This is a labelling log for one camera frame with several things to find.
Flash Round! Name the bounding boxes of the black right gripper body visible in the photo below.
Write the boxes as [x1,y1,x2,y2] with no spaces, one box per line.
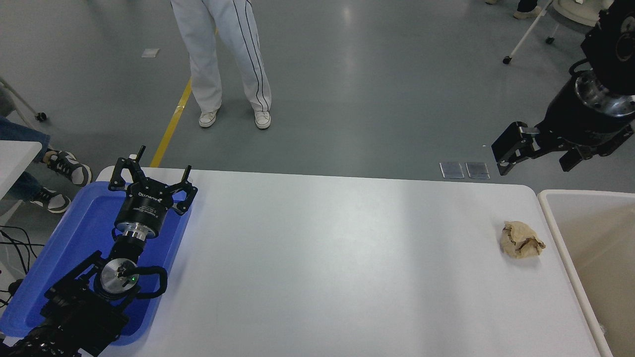
[538,82,635,148]

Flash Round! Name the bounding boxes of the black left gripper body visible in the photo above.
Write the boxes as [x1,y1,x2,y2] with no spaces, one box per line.
[115,181,175,237]

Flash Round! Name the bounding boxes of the tan paper ball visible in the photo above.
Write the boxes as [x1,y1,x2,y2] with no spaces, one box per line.
[500,221,546,259]

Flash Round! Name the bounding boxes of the seated person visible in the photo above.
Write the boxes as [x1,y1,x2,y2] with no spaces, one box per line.
[0,115,93,214]

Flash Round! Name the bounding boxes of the blue plastic tray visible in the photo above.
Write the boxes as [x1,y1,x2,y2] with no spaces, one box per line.
[0,181,193,346]

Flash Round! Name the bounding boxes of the large pale bin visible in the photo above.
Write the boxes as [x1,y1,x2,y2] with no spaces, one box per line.
[537,189,635,357]

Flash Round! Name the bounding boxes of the grey chair leg with caster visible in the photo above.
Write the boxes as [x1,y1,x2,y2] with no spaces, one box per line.
[0,77,48,122]

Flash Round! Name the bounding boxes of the small white side table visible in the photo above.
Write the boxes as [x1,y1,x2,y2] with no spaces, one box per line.
[0,140,43,225]

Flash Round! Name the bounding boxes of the white wheeled chair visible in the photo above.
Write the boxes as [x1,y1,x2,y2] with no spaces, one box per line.
[502,0,616,65]

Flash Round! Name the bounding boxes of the distant person's feet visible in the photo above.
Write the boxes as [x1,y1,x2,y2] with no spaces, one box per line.
[485,0,543,20]

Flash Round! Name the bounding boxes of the standing person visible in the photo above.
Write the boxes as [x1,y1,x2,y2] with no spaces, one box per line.
[170,0,272,130]

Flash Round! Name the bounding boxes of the black cable loops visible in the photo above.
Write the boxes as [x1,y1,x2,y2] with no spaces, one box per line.
[0,225,39,276]

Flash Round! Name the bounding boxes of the black cable plug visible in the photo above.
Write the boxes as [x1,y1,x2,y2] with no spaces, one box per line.
[0,279,24,307]

